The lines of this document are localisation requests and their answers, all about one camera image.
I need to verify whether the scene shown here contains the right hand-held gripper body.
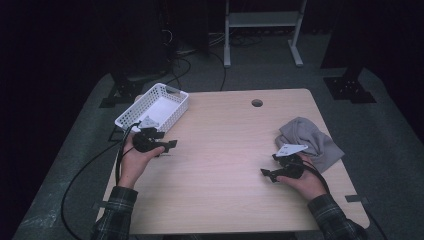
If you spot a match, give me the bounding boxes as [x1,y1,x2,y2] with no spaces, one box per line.
[275,143,309,179]

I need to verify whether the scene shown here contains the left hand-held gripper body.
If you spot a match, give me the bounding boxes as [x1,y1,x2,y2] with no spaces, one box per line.
[132,116,161,154]

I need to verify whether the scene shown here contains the white perforated plastic basket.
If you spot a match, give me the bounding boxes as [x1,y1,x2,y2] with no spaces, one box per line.
[114,82,190,134]

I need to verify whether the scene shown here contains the grey pants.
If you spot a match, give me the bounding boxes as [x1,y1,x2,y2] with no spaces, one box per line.
[275,116,346,174]

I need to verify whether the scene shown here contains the person's right hand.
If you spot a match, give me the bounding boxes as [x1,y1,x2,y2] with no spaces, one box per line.
[277,152,329,201]

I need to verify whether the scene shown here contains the person's left hand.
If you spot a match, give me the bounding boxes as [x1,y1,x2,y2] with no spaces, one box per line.
[118,134,166,190]

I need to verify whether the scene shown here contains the black stand base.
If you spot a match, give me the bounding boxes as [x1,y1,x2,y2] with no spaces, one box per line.
[323,66,378,104]
[99,71,148,109]

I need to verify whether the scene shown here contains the right hand-held gripper black cable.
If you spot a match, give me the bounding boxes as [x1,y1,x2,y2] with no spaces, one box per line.
[301,161,332,195]

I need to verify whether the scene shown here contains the hand-held gripper black cable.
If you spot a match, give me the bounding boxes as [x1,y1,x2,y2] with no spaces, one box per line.
[114,121,143,187]
[301,161,332,195]

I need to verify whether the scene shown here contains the left hand-held gripper black cable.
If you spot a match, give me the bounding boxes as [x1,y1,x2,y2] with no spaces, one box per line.
[114,121,143,187]

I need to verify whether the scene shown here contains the thin black floor cable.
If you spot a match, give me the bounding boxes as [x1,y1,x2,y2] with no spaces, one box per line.
[209,49,228,92]

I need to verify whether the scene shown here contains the long black floor cable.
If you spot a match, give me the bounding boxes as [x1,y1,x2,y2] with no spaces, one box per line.
[60,139,122,240]

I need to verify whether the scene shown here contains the tangle of floor cables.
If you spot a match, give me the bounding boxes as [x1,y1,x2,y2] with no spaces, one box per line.
[208,31,264,48]

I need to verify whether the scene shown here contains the white metal stand frame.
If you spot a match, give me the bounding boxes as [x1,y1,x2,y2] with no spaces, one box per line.
[223,0,308,69]

